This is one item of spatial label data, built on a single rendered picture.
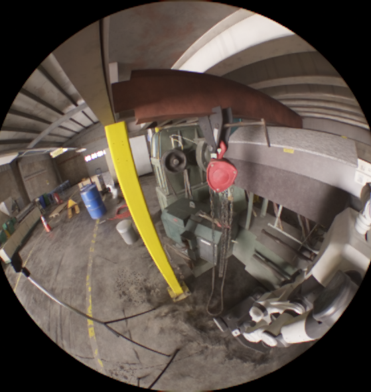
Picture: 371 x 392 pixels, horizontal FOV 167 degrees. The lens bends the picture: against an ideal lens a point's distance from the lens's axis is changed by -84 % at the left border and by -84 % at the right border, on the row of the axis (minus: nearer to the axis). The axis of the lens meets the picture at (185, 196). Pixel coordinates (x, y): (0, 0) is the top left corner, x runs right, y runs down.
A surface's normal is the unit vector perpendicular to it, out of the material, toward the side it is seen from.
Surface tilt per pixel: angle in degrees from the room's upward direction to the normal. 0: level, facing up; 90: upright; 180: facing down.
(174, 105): 90
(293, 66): 90
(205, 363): 0
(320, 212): 90
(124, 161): 90
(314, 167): 78
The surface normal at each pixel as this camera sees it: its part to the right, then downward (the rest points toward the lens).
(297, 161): -0.89, 0.14
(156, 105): 0.46, 0.33
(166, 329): -0.15, -0.88
